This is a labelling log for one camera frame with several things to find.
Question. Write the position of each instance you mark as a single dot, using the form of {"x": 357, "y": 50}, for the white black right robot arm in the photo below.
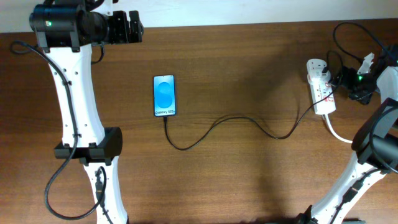
{"x": 374, "y": 149}

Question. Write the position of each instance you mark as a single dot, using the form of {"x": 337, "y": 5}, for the blue Galaxy smartphone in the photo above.
{"x": 164, "y": 96}

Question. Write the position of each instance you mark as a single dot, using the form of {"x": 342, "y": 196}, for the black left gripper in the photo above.
{"x": 137, "y": 28}

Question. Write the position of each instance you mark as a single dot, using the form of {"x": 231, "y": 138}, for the white USB charger plug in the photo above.
{"x": 318, "y": 75}

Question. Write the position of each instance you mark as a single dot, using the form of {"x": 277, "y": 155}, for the white power strip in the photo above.
{"x": 322, "y": 97}

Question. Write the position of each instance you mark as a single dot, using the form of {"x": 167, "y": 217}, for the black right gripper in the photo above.
{"x": 347, "y": 78}

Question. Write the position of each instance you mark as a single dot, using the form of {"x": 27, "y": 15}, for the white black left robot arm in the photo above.
{"x": 66, "y": 32}

